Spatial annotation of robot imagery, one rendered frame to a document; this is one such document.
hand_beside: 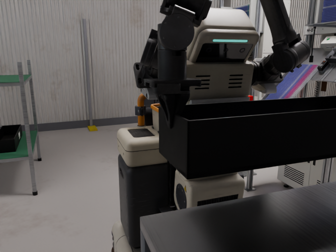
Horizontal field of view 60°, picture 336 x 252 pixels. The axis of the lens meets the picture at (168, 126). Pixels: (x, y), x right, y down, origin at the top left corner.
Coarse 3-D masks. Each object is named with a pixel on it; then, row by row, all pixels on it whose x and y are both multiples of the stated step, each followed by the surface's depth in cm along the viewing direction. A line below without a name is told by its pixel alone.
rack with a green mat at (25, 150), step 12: (0, 84) 218; (12, 84) 221; (24, 84) 229; (24, 96) 226; (24, 108) 228; (24, 120) 230; (36, 120) 314; (24, 132) 308; (36, 132) 308; (24, 144) 267; (36, 144) 320; (0, 156) 236; (12, 156) 236; (24, 156) 236; (36, 192) 246
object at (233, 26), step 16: (208, 16) 88; (224, 16) 90; (240, 16) 93; (208, 32) 84; (224, 32) 86; (240, 32) 88; (256, 32) 90; (192, 48) 91; (208, 48) 89; (224, 48) 91; (240, 48) 93
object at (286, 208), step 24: (288, 192) 77; (312, 192) 77; (144, 216) 66; (168, 216) 66; (192, 216) 66; (216, 216) 66; (240, 216) 66; (264, 216) 66; (288, 216) 66; (312, 216) 66; (144, 240) 63; (168, 240) 57; (192, 240) 57; (216, 240) 57; (240, 240) 57; (264, 240) 57; (288, 240) 57; (312, 240) 57
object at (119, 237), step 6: (120, 222) 156; (114, 228) 153; (120, 228) 151; (114, 234) 150; (120, 234) 146; (114, 240) 148; (120, 240) 142; (126, 240) 141; (114, 246) 150; (120, 246) 139; (126, 246) 137
